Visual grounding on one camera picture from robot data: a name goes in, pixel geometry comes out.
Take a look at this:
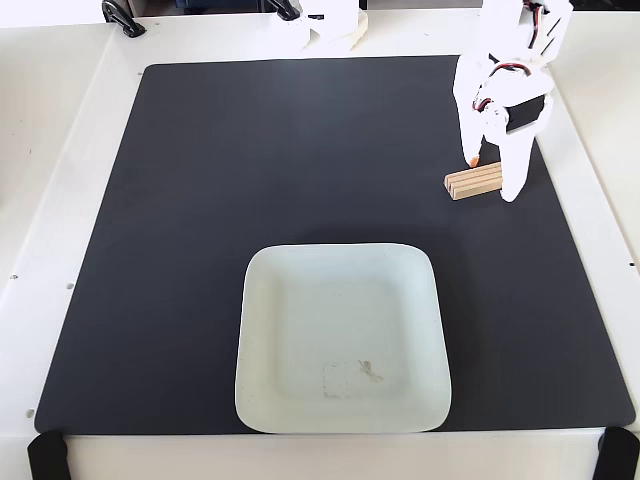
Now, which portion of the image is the white beige robot base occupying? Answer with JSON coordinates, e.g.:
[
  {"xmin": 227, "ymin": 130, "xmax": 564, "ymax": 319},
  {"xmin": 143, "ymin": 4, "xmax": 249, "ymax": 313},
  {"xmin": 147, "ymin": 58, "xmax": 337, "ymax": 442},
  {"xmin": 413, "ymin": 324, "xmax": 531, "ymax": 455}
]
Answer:
[{"xmin": 298, "ymin": 0, "xmax": 371, "ymax": 54}]

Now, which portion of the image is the grooved wooden block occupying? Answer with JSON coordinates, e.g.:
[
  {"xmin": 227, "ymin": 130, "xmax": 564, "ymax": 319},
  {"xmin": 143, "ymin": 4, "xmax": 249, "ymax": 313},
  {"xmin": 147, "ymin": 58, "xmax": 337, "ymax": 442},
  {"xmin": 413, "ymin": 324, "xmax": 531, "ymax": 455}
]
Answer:
[{"xmin": 443, "ymin": 161, "xmax": 504, "ymax": 202}]

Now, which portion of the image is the white square plate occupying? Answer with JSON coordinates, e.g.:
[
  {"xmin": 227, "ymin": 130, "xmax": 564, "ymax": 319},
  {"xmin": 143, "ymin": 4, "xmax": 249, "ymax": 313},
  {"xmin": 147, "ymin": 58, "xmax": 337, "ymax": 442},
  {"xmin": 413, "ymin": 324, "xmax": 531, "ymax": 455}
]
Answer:
[{"xmin": 233, "ymin": 242, "xmax": 454, "ymax": 435}]

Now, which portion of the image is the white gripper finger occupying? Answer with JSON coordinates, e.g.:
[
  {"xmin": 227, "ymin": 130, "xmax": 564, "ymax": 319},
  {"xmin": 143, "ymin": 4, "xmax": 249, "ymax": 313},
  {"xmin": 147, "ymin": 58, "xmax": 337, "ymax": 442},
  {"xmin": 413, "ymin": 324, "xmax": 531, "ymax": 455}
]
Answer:
[
  {"xmin": 453, "ymin": 53, "xmax": 494, "ymax": 169},
  {"xmin": 497, "ymin": 137, "xmax": 536, "ymax": 204}
]

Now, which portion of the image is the black rubber mat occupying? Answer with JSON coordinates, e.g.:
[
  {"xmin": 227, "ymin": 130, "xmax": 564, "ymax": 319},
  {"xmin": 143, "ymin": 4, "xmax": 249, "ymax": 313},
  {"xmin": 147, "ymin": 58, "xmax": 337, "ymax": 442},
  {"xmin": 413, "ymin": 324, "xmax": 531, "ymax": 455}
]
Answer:
[{"xmin": 33, "ymin": 53, "xmax": 636, "ymax": 435}]

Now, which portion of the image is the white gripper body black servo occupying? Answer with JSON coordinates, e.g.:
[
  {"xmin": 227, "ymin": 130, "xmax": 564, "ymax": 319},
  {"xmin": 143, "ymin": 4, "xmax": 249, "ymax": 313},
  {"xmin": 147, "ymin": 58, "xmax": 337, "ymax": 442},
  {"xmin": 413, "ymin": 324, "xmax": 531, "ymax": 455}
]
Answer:
[{"xmin": 473, "ymin": 53, "xmax": 554, "ymax": 147}]

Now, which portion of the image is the black table clamp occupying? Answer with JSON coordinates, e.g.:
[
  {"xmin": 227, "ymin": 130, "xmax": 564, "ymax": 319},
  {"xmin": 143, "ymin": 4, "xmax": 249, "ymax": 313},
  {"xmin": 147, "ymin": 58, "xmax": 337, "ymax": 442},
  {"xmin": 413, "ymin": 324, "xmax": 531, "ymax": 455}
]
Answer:
[
  {"xmin": 263, "ymin": 0, "xmax": 302, "ymax": 22},
  {"xmin": 101, "ymin": 0, "xmax": 147, "ymax": 39}
]

